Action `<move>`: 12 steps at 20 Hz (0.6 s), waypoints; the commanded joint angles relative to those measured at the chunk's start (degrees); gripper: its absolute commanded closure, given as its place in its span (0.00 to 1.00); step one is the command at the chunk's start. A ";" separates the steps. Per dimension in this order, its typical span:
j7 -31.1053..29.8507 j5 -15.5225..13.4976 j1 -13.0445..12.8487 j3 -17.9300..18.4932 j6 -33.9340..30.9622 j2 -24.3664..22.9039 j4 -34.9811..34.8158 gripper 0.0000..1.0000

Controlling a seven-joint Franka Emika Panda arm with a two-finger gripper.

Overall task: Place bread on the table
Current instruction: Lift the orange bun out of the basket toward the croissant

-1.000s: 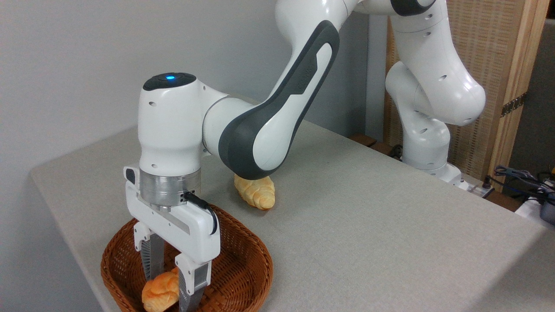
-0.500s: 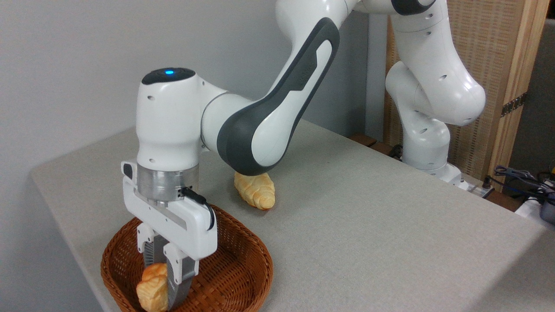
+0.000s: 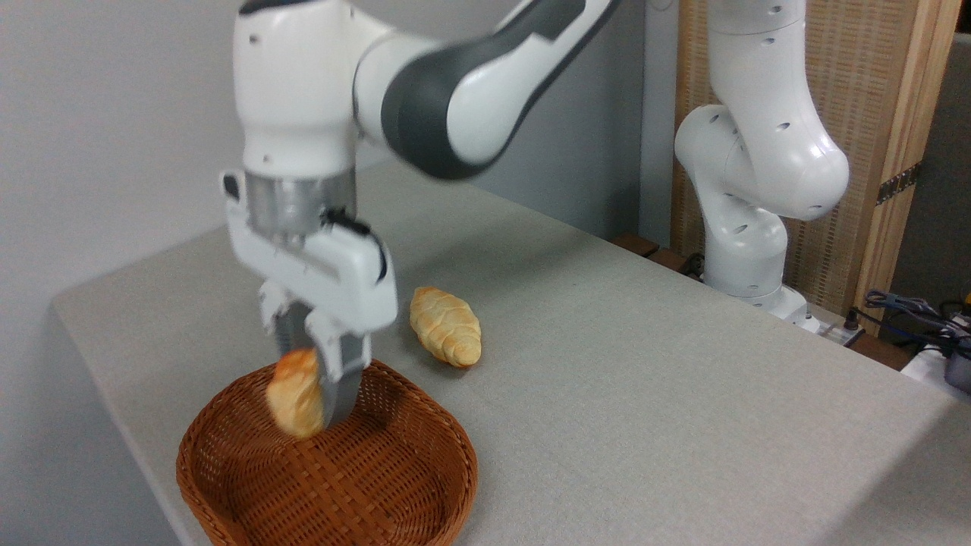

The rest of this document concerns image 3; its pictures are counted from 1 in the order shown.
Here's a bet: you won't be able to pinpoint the round knotted bread roll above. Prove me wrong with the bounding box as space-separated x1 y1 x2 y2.
266 347 325 441

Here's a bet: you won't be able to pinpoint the metal screen hinge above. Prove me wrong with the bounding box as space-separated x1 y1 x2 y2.
876 162 923 206

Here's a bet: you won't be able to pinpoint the brown wooden blocks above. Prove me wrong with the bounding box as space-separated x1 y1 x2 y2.
611 234 706 283

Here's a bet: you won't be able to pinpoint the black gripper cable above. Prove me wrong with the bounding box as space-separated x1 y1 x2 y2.
322 211 389 283

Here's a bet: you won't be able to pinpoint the brown wicker basket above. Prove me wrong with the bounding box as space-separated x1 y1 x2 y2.
176 358 479 546

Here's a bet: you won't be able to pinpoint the woven wooden-framed screen panel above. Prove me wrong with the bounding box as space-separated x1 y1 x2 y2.
671 0 963 334

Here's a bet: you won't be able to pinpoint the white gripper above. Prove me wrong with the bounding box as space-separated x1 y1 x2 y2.
220 171 399 429

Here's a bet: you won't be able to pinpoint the long braided bread loaf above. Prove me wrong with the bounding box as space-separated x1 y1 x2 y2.
410 286 482 369

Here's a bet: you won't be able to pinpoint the blue-grey cable bundle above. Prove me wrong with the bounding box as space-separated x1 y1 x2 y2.
853 290 971 359

